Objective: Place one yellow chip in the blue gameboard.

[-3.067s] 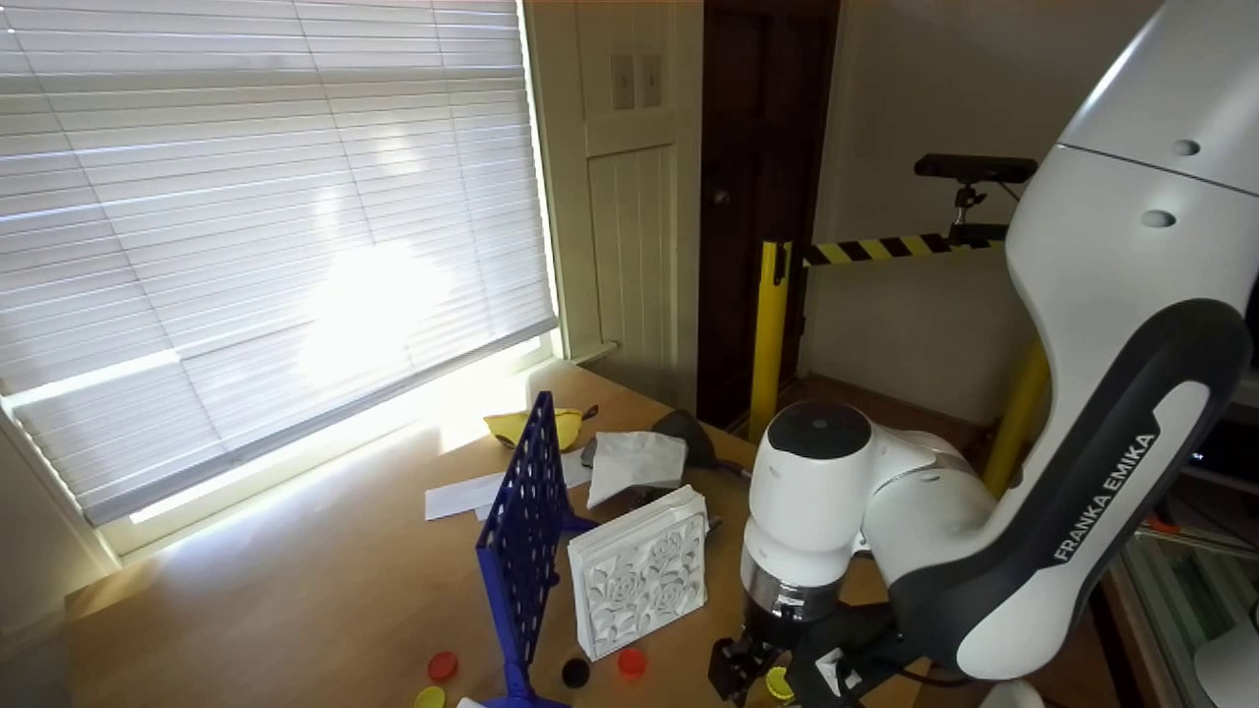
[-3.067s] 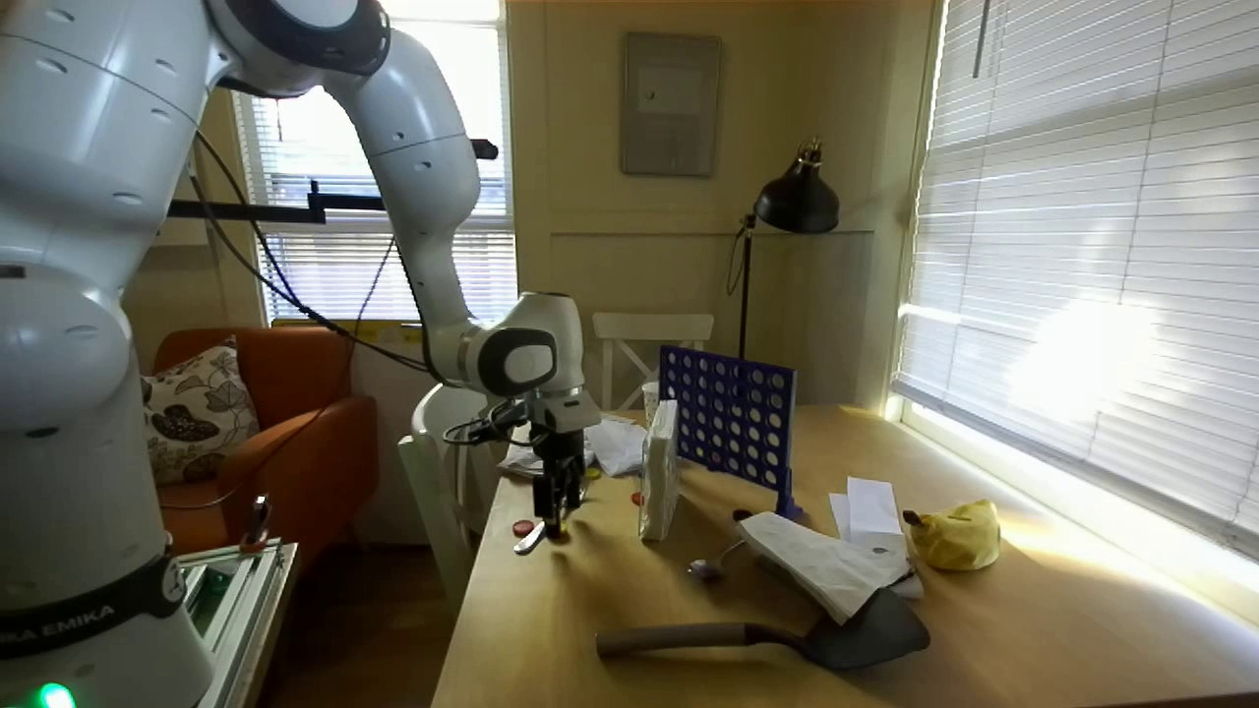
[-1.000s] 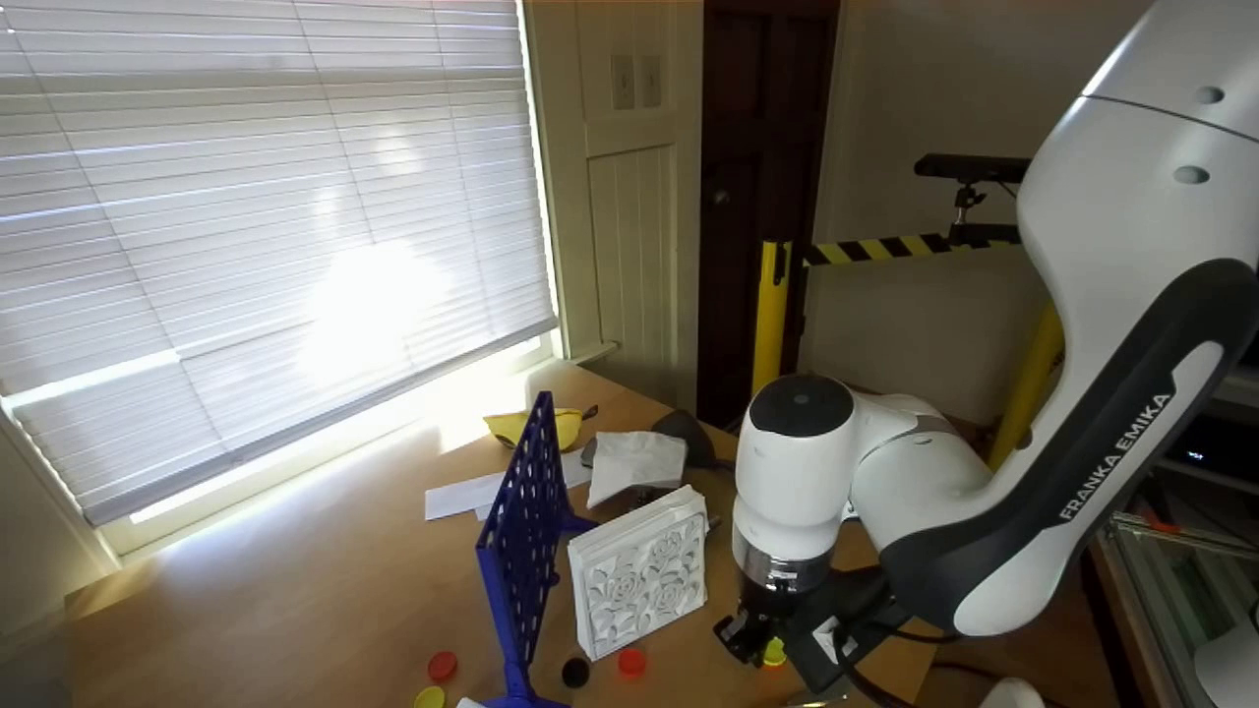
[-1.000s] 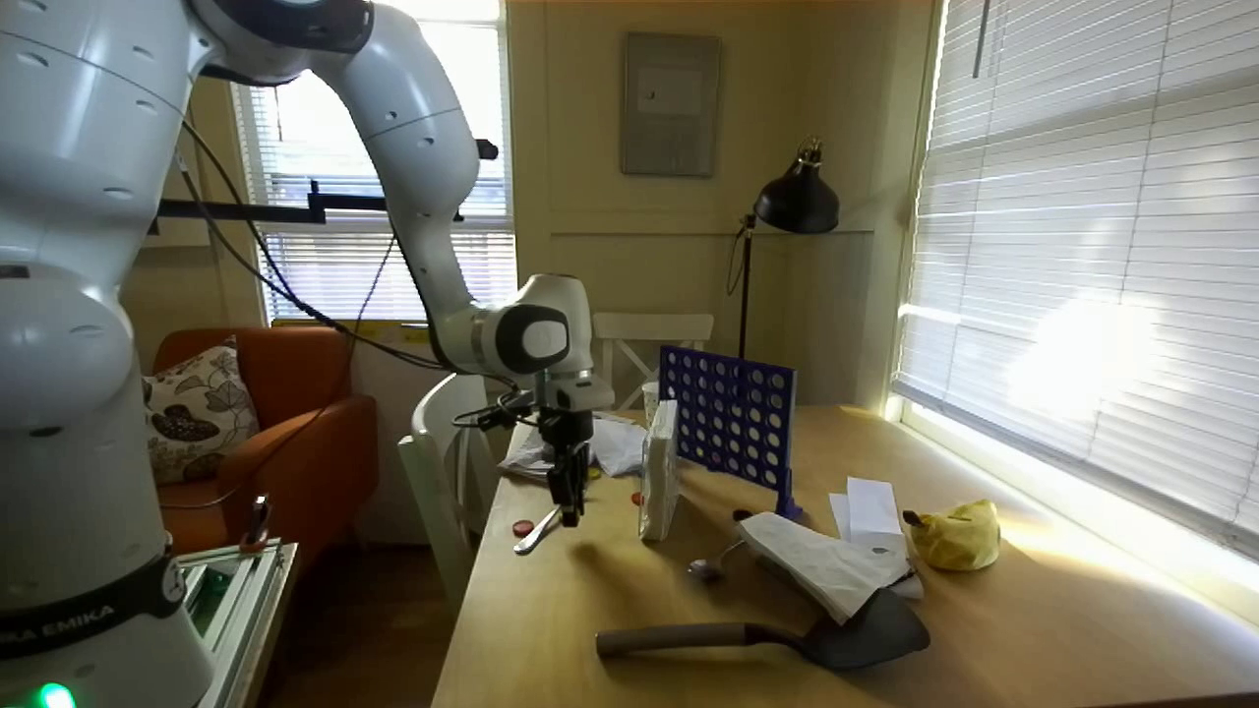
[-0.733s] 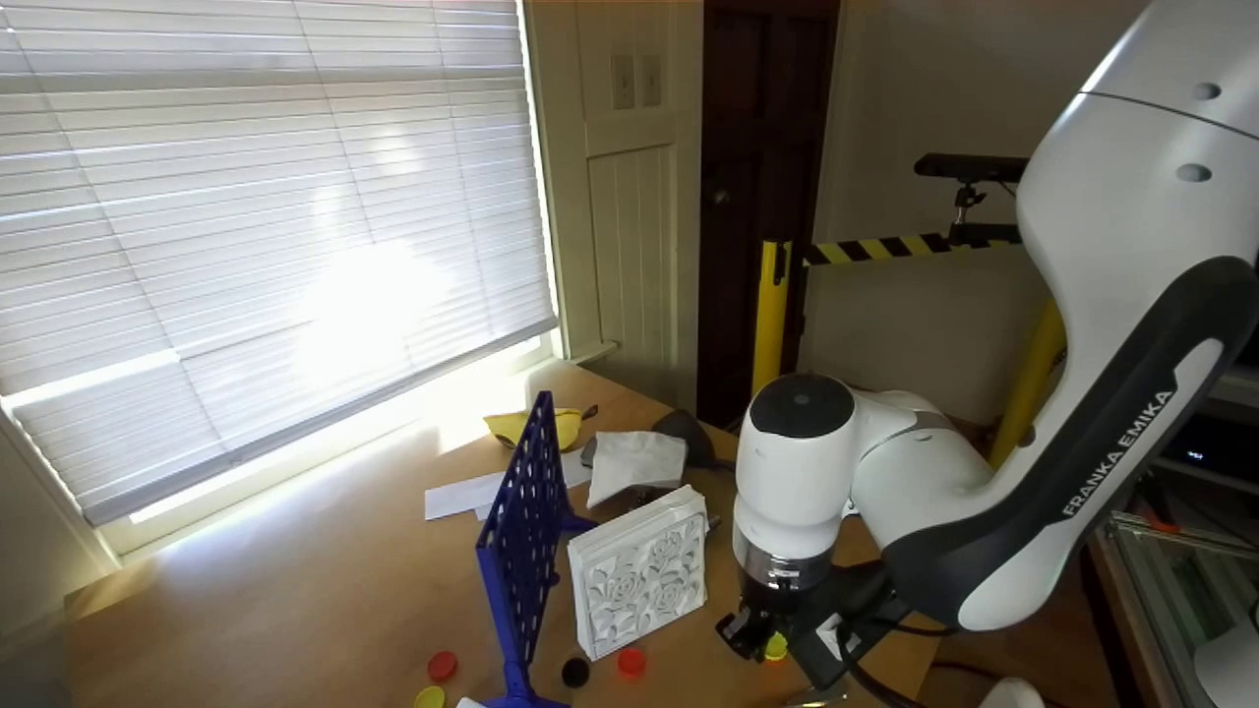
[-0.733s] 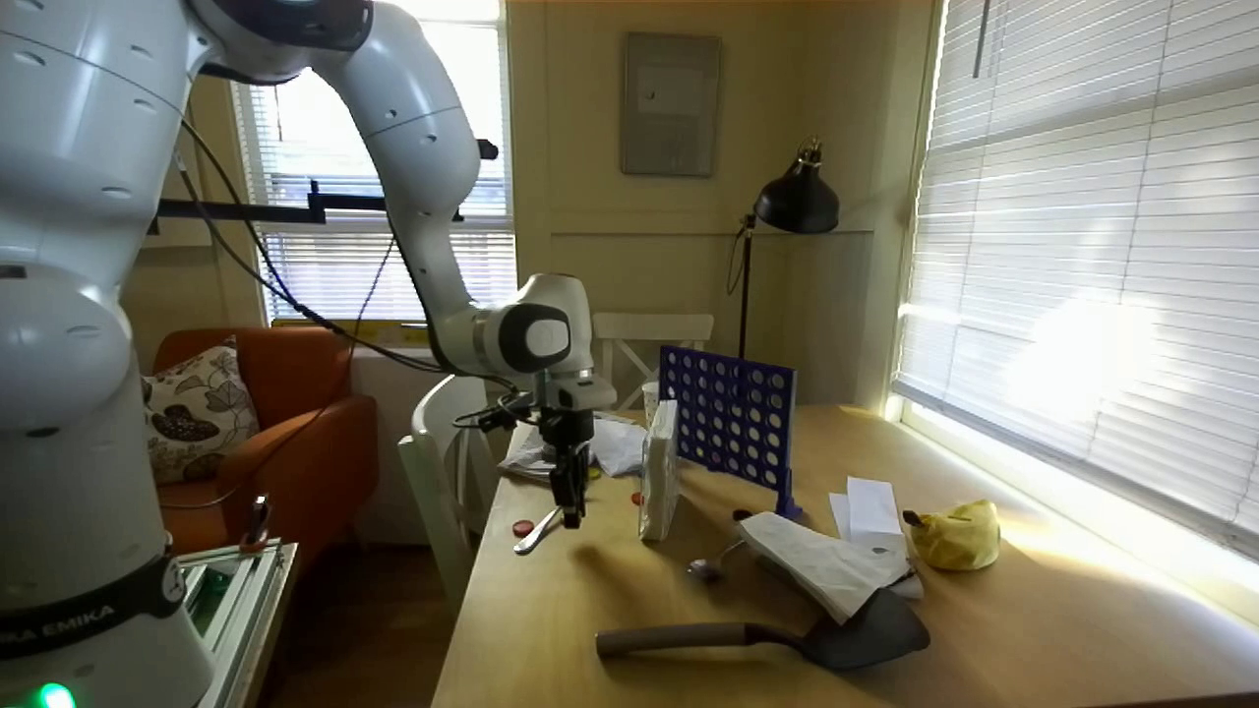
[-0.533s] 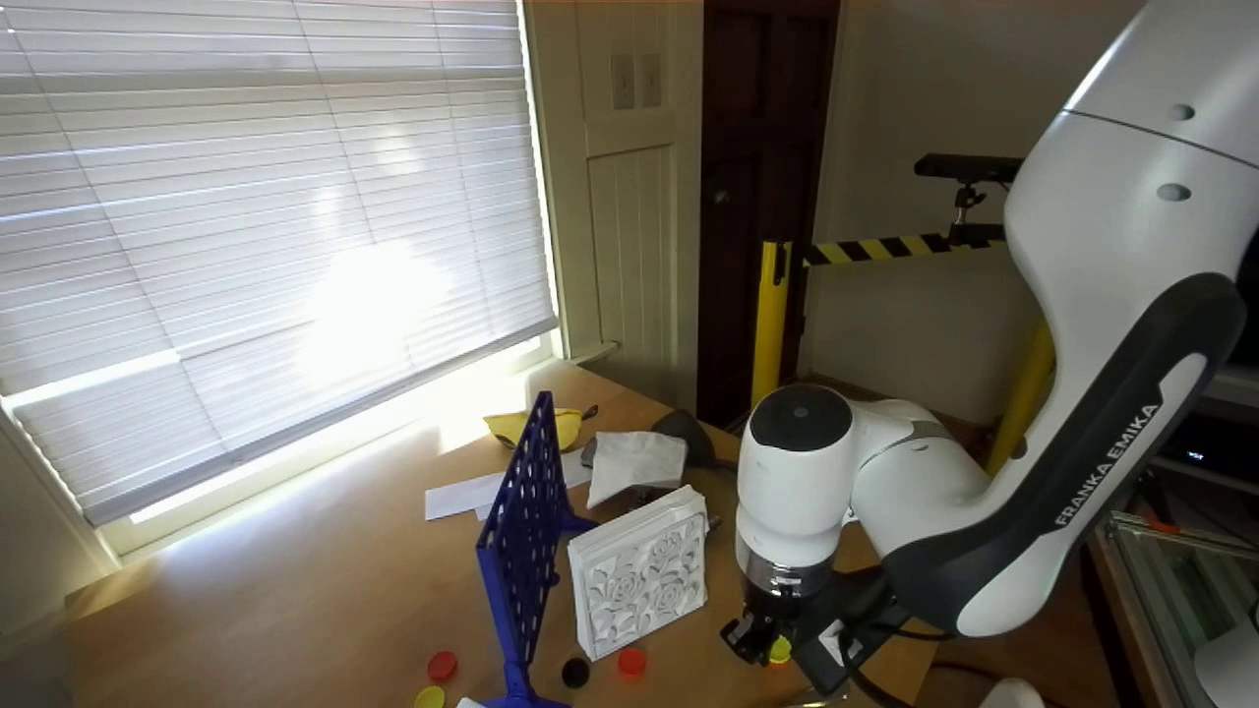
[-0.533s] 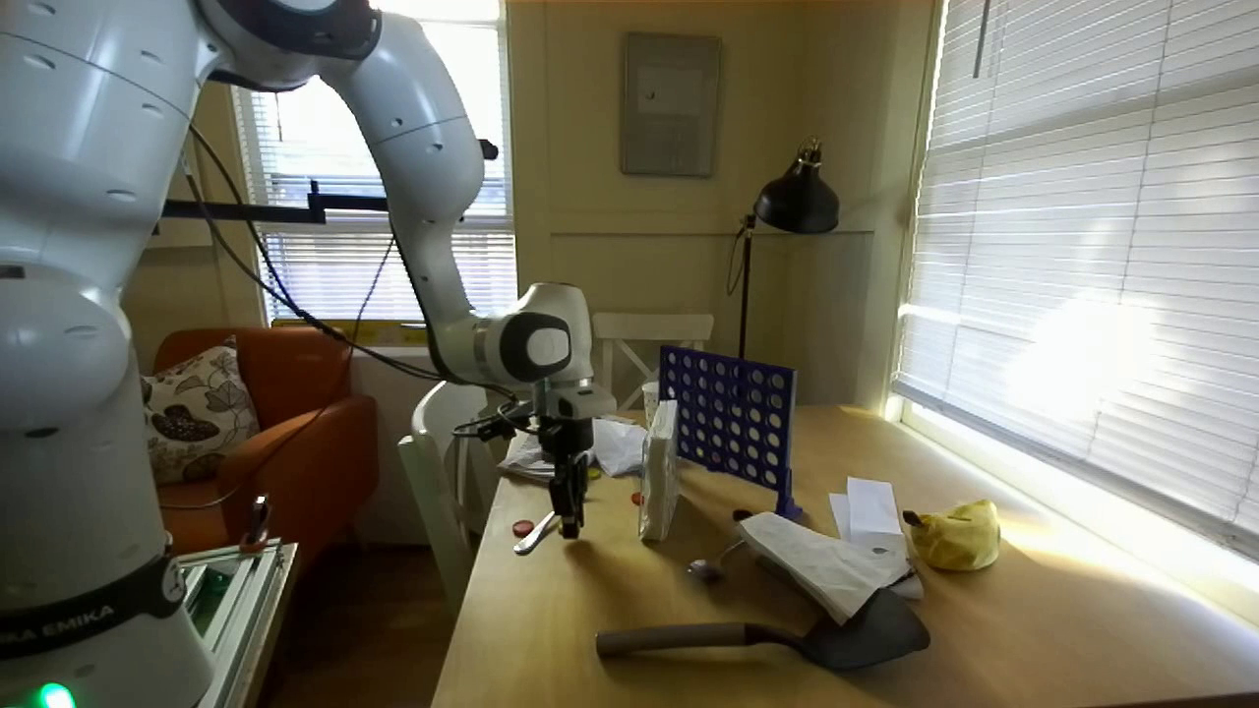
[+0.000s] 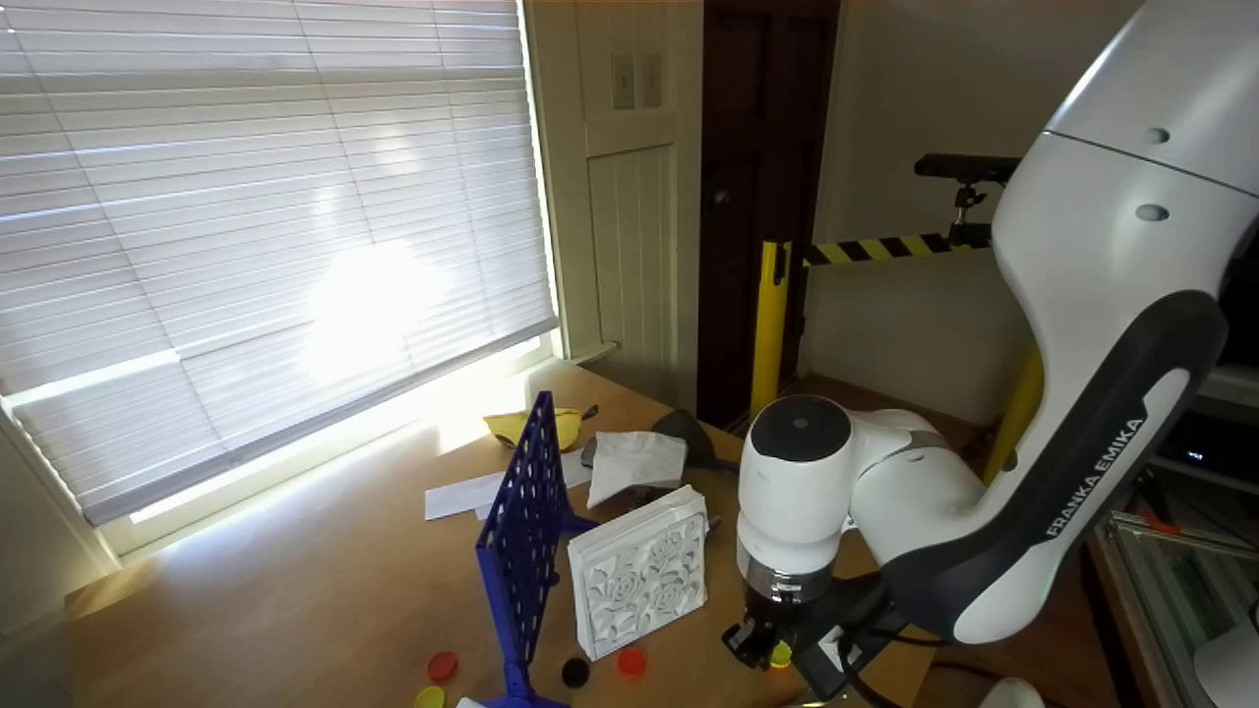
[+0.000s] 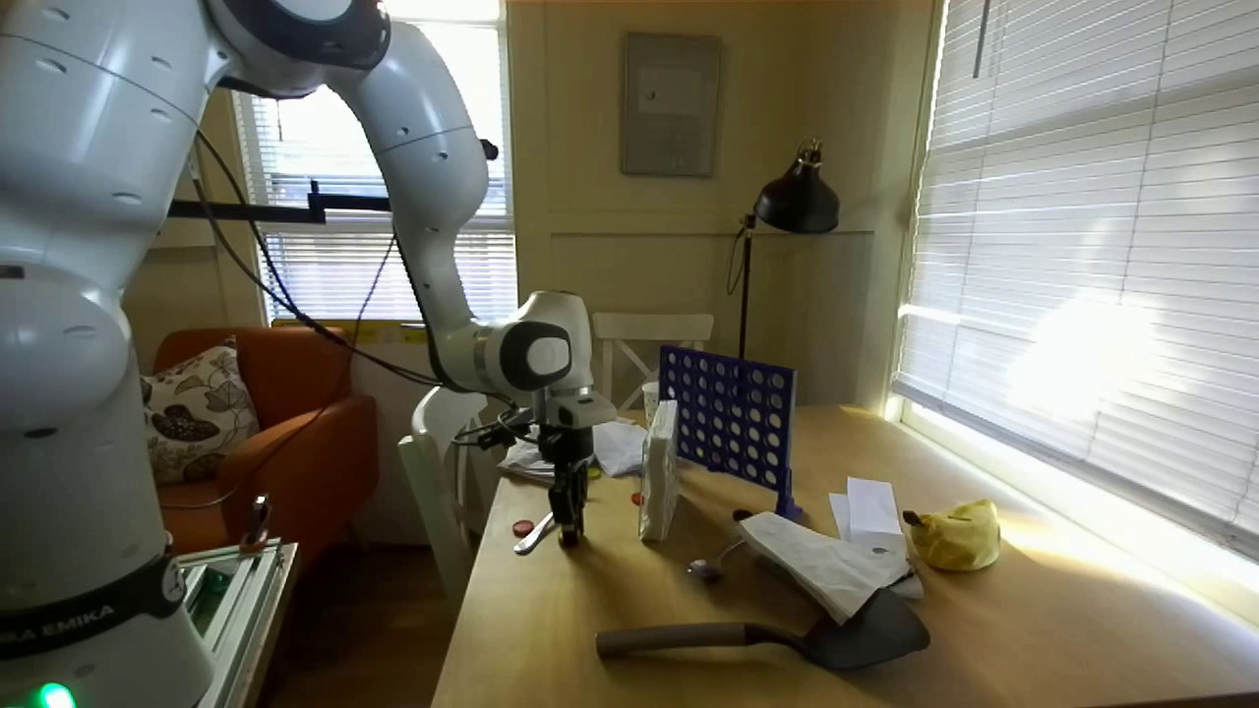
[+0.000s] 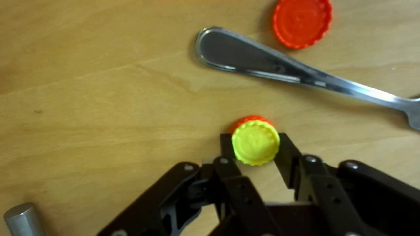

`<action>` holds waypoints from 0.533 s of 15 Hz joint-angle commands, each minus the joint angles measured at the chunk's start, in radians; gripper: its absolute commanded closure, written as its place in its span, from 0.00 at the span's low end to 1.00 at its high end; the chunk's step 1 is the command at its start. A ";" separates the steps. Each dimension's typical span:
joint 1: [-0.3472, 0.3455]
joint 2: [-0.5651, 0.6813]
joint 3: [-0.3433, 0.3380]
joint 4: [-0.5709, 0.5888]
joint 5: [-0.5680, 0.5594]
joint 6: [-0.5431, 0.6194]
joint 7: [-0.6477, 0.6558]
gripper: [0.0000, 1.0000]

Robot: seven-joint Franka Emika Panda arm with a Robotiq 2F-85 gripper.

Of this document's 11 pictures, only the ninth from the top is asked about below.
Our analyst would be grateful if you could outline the large white window blinds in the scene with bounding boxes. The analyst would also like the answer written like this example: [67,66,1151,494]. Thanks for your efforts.
[0,0,562,528]

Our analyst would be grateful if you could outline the white embossed box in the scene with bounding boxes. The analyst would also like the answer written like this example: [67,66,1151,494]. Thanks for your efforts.
[562,481,716,663]

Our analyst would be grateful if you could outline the stack of white frames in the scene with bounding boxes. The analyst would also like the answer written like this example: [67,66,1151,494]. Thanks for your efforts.
[1083,503,1259,708]

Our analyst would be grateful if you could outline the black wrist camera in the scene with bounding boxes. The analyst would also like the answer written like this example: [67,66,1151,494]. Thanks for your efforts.
[797,625,877,700]

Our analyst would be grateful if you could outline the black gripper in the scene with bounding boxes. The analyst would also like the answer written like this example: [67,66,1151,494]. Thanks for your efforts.
[720,582,840,684]

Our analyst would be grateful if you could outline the dark wooden door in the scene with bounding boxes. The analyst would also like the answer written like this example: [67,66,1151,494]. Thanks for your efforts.
[693,0,840,428]

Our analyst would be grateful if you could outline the black camera on boom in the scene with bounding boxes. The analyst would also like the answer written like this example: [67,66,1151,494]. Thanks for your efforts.
[911,148,1029,254]

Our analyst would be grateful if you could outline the white paper booklet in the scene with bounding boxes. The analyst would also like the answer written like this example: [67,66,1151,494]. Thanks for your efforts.
[581,428,693,509]

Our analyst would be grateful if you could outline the yellow black striped barrier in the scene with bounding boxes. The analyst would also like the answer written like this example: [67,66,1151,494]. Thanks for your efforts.
[749,226,1049,481]

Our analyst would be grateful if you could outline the blue grid gameboard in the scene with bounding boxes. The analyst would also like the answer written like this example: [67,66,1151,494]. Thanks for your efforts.
[472,389,598,708]

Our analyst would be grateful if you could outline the cream panel door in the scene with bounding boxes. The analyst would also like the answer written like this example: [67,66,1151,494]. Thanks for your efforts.
[524,0,704,406]

